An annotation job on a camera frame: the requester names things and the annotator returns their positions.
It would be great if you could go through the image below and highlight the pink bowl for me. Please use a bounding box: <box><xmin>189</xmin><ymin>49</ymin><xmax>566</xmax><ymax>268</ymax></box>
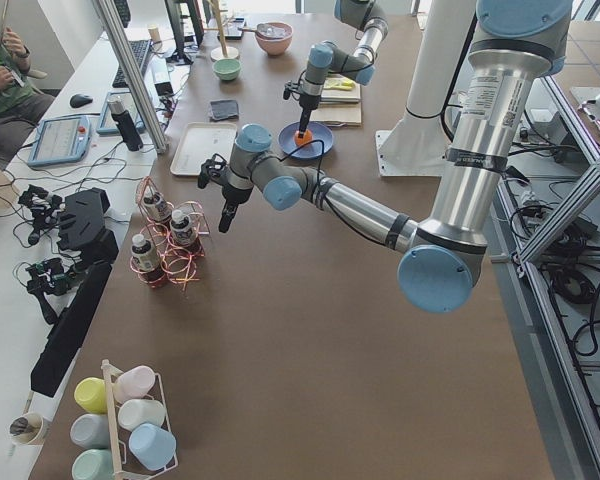
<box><xmin>255</xmin><ymin>21</ymin><xmax>293</xmax><ymax>56</ymax></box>

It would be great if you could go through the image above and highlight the wooden cutting board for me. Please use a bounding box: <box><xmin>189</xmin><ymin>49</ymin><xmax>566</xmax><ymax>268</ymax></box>
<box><xmin>311</xmin><ymin>83</ymin><xmax>362</xmax><ymax>126</ymax></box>

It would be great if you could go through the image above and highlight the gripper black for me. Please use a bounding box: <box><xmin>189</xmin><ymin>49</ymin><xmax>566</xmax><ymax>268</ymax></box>
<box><xmin>283</xmin><ymin>80</ymin><xmax>323</xmax><ymax>138</ymax></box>
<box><xmin>197</xmin><ymin>153</ymin><xmax>253</xmax><ymax>233</ymax></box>

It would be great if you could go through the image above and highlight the white wire cup rack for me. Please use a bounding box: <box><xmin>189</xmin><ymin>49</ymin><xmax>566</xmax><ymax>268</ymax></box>
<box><xmin>101</xmin><ymin>359</ymin><xmax>179</xmax><ymax>480</ymax></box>

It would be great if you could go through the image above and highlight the round wooden stand base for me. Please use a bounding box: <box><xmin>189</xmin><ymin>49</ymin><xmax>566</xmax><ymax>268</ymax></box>
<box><xmin>210</xmin><ymin>0</ymin><xmax>240</xmax><ymax>61</ymax></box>

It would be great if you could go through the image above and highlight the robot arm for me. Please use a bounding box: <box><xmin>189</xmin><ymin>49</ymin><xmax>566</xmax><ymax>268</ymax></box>
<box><xmin>198</xmin><ymin>1</ymin><xmax>572</xmax><ymax>313</ymax></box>
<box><xmin>283</xmin><ymin>1</ymin><xmax>389</xmax><ymax>139</ymax></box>

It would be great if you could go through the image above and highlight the dark sauce bottle back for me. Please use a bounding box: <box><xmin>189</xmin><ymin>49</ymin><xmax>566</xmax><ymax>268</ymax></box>
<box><xmin>142</xmin><ymin>189</ymin><xmax>171</xmax><ymax>223</ymax></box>

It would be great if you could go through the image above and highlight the blue cup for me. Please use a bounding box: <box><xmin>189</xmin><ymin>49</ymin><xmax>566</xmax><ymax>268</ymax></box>
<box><xmin>129</xmin><ymin>423</ymin><xmax>177</xmax><ymax>471</ymax></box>

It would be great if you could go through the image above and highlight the black handled knife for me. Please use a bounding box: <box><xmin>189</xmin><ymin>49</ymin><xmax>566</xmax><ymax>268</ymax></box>
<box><xmin>320</xmin><ymin>95</ymin><xmax>361</xmax><ymax>105</ymax></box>

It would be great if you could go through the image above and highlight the beige plastic tray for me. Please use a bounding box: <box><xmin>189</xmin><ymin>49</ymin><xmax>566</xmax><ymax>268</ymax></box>
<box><xmin>170</xmin><ymin>122</ymin><xmax>237</xmax><ymax>177</ymax></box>

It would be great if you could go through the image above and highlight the grey cup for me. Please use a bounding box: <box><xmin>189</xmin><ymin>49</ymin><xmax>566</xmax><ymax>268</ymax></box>
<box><xmin>70</xmin><ymin>413</ymin><xmax>110</xmax><ymax>449</ymax></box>

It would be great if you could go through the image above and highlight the yellow peeler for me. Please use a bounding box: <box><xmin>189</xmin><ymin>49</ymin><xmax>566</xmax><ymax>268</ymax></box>
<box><xmin>323</xmin><ymin>76</ymin><xmax>356</xmax><ymax>91</ymax></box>

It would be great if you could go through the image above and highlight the dark sauce bottle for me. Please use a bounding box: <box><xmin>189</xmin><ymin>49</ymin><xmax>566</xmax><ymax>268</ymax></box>
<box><xmin>170</xmin><ymin>209</ymin><xmax>201</xmax><ymax>255</ymax></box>
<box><xmin>142</xmin><ymin>189</ymin><xmax>171</xmax><ymax>223</ymax></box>
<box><xmin>131</xmin><ymin>233</ymin><xmax>167</xmax><ymax>288</ymax></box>

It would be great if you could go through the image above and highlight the mint cup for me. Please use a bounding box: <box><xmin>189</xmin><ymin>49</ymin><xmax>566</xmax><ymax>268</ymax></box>
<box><xmin>71</xmin><ymin>449</ymin><xmax>113</xmax><ymax>480</ymax></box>

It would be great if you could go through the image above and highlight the dark sauce bottle middle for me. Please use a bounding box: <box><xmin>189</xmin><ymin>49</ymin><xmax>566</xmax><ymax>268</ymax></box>
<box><xmin>170</xmin><ymin>209</ymin><xmax>201</xmax><ymax>255</ymax></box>

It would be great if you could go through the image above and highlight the mint green bowl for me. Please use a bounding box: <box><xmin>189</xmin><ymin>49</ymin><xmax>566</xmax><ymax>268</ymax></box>
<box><xmin>213</xmin><ymin>58</ymin><xmax>241</xmax><ymax>81</ymax></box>

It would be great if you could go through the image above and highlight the black keyboard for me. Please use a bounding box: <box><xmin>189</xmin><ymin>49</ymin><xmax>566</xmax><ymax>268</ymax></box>
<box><xmin>112</xmin><ymin>38</ymin><xmax>154</xmax><ymax>89</ymax></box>

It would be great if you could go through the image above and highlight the orange fruit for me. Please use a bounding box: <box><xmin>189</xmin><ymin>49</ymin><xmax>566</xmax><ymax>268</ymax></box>
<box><xmin>293</xmin><ymin>129</ymin><xmax>313</xmax><ymax>147</ymax></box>

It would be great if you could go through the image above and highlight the yellow cup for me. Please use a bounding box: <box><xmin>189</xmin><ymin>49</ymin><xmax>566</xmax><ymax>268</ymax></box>
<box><xmin>74</xmin><ymin>377</ymin><xmax>107</xmax><ymax>414</ymax></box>

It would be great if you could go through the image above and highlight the seated person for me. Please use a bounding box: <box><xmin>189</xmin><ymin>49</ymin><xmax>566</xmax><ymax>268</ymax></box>
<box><xmin>0</xmin><ymin>27</ymin><xmax>54</xmax><ymax>169</ymax></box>

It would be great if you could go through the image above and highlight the white cup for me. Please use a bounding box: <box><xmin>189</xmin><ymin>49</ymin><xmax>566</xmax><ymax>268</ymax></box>
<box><xmin>118</xmin><ymin>399</ymin><xmax>166</xmax><ymax>431</ymax></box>

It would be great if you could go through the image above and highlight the metal ice scoop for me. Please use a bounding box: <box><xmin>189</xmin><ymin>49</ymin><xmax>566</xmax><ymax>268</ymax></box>
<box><xmin>239</xmin><ymin>23</ymin><xmax>287</xmax><ymax>39</ymax></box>

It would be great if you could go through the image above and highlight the black monitor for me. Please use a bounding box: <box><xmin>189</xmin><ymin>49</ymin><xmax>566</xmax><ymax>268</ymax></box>
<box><xmin>164</xmin><ymin>0</ymin><xmax>204</xmax><ymax>65</ymax></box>

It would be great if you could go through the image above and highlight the grey folded cloth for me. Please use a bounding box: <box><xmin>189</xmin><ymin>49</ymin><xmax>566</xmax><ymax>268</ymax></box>
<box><xmin>209</xmin><ymin>99</ymin><xmax>239</xmax><ymax>121</ymax></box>

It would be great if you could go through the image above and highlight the dark sauce bottle front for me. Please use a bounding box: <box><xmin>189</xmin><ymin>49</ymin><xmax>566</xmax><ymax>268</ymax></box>
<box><xmin>131</xmin><ymin>233</ymin><xmax>167</xmax><ymax>288</ymax></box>

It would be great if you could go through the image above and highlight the blue plate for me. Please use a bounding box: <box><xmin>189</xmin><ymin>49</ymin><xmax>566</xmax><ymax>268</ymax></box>
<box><xmin>278</xmin><ymin>121</ymin><xmax>334</xmax><ymax>160</ymax></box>

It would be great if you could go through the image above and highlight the blue teach pendant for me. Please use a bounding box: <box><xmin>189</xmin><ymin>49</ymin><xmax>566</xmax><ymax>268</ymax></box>
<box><xmin>96</xmin><ymin>90</ymin><xmax>145</xmax><ymax>136</ymax></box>
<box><xmin>27</xmin><ymin>115</ymin><xmax>91</xmax><ymax>169</ymax></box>

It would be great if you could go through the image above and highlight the black computer mouse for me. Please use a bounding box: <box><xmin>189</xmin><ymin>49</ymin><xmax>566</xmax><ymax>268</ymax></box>
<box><xmin>69</xmin><ymin>94</ymin><xmax>93</xmax><ymax>109</ymax></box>

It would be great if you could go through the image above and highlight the pink cup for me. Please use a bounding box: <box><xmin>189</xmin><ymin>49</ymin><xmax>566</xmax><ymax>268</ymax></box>
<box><xmin>112</xmin><ymin>365</ymin><xmax>155</xmax><ymax>404</ymax></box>

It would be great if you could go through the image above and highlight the copper wire bottle rack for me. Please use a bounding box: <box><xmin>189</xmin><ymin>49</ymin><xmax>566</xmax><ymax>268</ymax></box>
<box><xmin>129</xmin><ymin>177</ymin><xmax>210</xmax><ymax>290</ymax></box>

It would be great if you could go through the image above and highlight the black thermos bottle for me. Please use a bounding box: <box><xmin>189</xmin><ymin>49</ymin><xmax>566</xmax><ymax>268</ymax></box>
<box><xmin>107</xmin><ymin>96</ymin><xmax>143</xmax><ymax>152</ymax></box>

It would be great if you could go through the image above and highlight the paper cup with tools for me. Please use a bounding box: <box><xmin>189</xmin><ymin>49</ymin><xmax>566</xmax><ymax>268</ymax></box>
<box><xmin>9</xmin><ymin>412</ymin><xmax>50</xmax><ymax>445</ymax></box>

